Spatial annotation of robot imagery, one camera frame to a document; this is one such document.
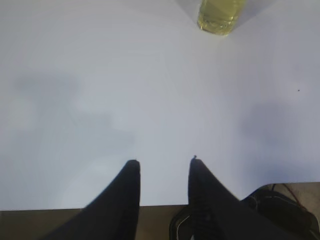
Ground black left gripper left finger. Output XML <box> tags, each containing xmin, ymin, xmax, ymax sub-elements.
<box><xmin>44</xmin><ymin>160</ymin><xmax>141</xmax><ymax>240</ymax></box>

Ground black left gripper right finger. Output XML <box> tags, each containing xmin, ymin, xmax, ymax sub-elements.
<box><xmin>188</xmin><ymin>157</ymin><xmax>297</xmax><ymax>240</ymax></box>

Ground yellow tea bottle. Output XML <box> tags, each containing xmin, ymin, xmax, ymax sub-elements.
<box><xmin>197</xmin><ymin>0</ymin><xmax>247</xmax><ymax>36</ymax></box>

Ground black robot base under table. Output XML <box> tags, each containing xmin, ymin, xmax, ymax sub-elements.
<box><xmin>242</xmin><ymin>184</ymin><xmax>320</xmax><ymax>240</ymax></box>

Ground black cables under table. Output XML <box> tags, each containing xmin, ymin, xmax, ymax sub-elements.
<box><xmin>168</xmin><ymin>206</ymin><xmax>195</xmax><ymax>240</ymax></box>

